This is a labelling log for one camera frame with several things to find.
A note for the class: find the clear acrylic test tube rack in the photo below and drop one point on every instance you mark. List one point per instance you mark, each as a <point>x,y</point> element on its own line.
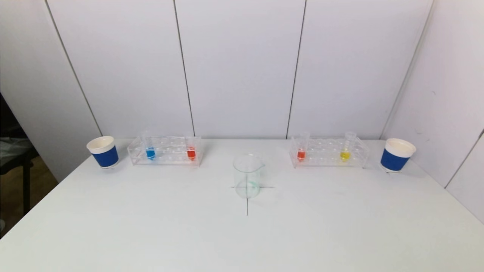
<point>325,153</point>
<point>170,153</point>

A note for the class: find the test tube with blue pigment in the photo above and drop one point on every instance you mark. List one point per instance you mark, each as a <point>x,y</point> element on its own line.
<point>150,153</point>

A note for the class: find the blue and white paper cup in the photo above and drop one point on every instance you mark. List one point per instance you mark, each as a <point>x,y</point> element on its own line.
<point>105,156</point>
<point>395,160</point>

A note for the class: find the clear glass beaker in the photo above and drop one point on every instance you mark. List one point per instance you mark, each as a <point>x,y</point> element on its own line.
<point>247,177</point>

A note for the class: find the test tube with red pigment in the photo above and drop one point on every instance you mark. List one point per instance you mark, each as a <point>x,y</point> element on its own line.
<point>301,154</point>
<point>191,153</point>

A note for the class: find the test tube with yellow pigment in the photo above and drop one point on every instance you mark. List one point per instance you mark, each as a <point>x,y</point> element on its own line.
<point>345,155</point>

